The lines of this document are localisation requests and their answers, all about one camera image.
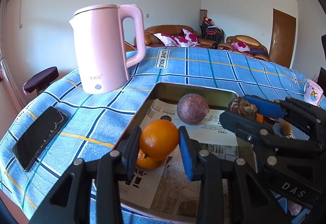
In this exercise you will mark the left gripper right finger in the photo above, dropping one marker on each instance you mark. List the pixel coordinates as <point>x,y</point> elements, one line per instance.
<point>225,183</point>

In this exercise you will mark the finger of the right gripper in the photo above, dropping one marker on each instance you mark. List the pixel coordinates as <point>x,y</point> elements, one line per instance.
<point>249,130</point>
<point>305,117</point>

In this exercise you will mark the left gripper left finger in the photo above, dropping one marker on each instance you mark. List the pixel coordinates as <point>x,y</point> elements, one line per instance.
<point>69,199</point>

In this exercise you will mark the dark wrinkled mangosteen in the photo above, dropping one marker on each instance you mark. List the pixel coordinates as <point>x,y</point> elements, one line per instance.
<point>241,106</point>

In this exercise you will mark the large purple passion fruit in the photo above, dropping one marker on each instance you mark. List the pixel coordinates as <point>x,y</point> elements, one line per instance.
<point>192,108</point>

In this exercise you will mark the orange mandarin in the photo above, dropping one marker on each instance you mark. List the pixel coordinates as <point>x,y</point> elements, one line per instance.
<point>147,163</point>

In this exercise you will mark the round orange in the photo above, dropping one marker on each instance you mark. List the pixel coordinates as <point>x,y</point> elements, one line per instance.
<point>158,139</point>
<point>259,118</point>

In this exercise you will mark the person's right hand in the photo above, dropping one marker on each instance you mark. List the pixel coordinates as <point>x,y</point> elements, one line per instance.
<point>294,208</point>

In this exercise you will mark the pink cartoon cup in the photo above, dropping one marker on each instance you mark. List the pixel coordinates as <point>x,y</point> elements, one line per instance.
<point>312,92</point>

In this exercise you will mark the black smartphone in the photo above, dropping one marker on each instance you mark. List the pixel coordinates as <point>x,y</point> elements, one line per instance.
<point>36,137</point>

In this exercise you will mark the printed paper leaflet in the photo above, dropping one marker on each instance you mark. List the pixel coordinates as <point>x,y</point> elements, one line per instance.
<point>155,184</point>

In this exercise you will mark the blue plaid tablecloth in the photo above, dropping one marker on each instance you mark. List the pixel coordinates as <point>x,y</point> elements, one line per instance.
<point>96,122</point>

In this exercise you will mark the pink metal tin box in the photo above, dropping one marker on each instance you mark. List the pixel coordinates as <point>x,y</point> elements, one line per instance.
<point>171,93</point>

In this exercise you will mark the brown wooden door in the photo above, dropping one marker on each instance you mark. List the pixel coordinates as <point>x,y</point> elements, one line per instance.
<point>282,38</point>

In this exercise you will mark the brown leather armchair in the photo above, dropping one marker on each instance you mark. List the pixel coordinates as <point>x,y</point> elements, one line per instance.
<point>257,50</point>

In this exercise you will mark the floral pillow on armchair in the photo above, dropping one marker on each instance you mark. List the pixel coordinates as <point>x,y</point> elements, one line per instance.
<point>240,46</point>

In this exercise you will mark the stacked red black chairs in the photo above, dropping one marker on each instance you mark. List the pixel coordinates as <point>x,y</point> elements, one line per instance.
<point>212,33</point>

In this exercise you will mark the dark purple stool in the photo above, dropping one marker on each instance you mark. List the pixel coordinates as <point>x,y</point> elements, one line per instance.
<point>40,81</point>

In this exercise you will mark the white red floral pillow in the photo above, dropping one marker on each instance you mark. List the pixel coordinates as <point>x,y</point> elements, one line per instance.
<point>166,39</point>

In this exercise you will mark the brown leather chair back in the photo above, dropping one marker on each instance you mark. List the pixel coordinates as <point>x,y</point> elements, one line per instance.
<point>129,47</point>

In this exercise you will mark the pink electric kettle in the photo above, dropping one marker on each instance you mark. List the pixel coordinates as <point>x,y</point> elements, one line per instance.
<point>100,45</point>

